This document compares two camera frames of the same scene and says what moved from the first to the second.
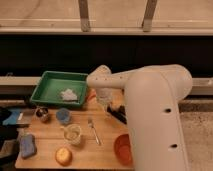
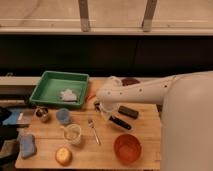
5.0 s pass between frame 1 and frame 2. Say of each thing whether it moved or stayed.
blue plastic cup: stayed
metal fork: stayed
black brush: moved
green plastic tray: stayed
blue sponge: stayed
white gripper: moved
